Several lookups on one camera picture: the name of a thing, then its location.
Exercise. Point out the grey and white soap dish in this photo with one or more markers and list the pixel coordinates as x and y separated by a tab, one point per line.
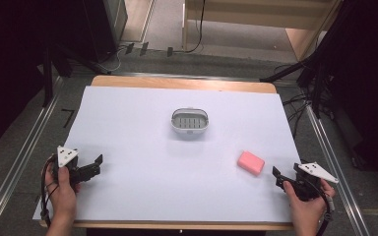
189	120

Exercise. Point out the light wooden shelf unit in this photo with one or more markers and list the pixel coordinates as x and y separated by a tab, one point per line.
259	16

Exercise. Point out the white table sheet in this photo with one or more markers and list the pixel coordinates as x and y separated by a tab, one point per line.
164	170

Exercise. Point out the wooden table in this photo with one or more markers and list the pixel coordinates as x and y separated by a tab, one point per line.
183	83

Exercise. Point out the black floor tape piece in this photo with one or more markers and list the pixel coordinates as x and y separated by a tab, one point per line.
144	48
170	51
129	48

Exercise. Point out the person's right hand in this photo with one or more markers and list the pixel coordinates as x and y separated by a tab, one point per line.
305	208

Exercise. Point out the pink soap bar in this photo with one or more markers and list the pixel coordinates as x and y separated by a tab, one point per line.
251	163

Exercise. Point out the metal floor rail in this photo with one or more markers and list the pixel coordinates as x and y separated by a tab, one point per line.
334	164
23	154

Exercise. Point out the black metal stand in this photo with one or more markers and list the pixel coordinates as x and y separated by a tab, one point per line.
48	75
318	88

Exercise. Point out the black angled floor tape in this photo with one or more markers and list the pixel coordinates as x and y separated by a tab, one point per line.
68	116

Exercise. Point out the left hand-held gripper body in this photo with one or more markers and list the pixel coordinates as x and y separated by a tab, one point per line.
78	173

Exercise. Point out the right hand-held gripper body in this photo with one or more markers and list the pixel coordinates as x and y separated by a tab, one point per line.
308	187

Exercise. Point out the dark cabinet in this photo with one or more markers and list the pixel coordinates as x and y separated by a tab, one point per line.
95	26

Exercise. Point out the person's left hand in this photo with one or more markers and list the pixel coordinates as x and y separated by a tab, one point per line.
62	193

